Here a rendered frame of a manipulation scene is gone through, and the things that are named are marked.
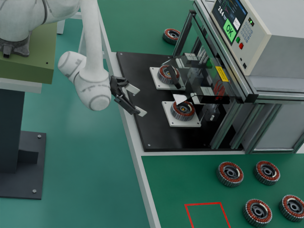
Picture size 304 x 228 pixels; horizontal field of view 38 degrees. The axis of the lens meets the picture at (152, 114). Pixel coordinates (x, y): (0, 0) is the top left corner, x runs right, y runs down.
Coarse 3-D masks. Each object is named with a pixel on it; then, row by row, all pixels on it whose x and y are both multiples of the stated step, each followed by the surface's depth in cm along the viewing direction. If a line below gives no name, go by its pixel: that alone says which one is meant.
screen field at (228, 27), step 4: (228, 20) 189; (224, 24) 192; (228, 24) 189; (224, 28) 192; (228, 28) 189; (232, 28) 186; (228, 32) 189; (232, 32) 186; (228, 36) 189; (232, 36) 186; (232, 40) 186
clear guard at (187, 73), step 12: (168, 60) 184; (180, 60) 181; (192, 60) 183; (204, 60) 186; (216, 60) 188; (168, 72) 180; (180, 72) 177; (192, 72) 177; (204, 72) 179; (216, 72) 182; (180, 84) 174; (192, 84) 172; (204, 84) 174; (216, 84) 176; (228, 84) 178; (180, 96) 170; (192, 96) 168; (216, 96) 171; (228, 96) 173; (240, 96) 175
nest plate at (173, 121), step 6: (162, 102) 203; (168, 102) 204; (168, 108) 201; (168, 114) 198; (168, 120) 196; (174, 120) 197; (180, 120) 198; (192, 120) 200; (198, 120) 201; (174, 126) 195; (180, 126) 196; (186, 126) 197; (192, 126) 198; (198, 126) 199
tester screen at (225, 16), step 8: (224, 0) 193; (232, 0) 187; (216, 8) 199; (224, 8) 193; (232, 8) 187; (240, 8) 181; (216, 16) 199; (224, 16) 193; (240, 16) 181; (232, 24) 187; (240, 24) 181
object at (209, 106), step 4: (204, 104) 206; (208, 104) 204; (212, 104) 205; (204, 108) 206; (208, 108) 203; (212, 108) 203; (208, 112) 203; (212, 112) 201; (216, 112) 202; (204, 116) 206; (208, 116) 203; (216, 116) 203; (208, 120) 204; (212, 120) 205
